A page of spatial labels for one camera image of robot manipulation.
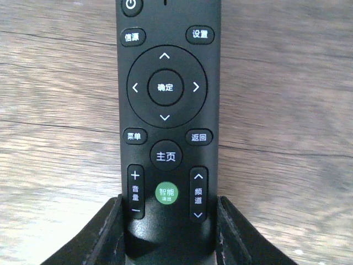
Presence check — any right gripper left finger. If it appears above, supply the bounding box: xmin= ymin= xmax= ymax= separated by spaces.
xmin=42 ymin=194 xmax=126 ymax=265

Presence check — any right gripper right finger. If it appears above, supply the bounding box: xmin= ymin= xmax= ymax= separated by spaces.
xmin=216 ymin=196 xmax=297 ymax=265

